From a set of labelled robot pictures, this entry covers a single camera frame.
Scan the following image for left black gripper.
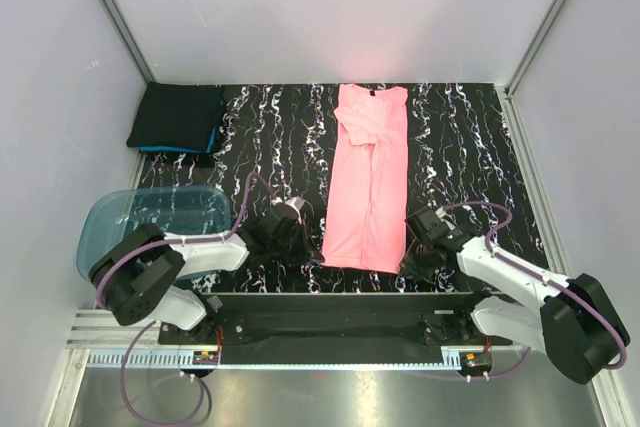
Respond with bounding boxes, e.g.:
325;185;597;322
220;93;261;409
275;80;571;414
269;219;324;267

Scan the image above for pink t shirt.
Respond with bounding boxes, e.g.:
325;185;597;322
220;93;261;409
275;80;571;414
322;84;409;274

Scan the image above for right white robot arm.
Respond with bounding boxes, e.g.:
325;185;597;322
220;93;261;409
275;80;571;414
400;207;630;385

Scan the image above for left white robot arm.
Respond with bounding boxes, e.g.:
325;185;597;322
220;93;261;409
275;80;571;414
82;197;324;343

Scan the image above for blue plastic bin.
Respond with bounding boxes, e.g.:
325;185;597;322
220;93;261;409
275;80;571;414
76;185;231;279

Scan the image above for folded blue t shirt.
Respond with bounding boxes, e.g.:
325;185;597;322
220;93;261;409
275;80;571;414
138;113;224;154

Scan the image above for folded black t shirt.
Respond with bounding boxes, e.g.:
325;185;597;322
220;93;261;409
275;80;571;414
126;82;226;150

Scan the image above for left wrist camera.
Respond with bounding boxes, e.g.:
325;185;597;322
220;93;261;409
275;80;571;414
271;196;305;221

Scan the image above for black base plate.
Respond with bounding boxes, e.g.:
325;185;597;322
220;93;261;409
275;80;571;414
158;291;488;346

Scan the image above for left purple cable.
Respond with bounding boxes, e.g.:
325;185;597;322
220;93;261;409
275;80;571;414
94;171;276;423

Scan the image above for aluminium frame rail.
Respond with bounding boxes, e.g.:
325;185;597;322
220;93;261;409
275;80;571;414
64;310;611;373

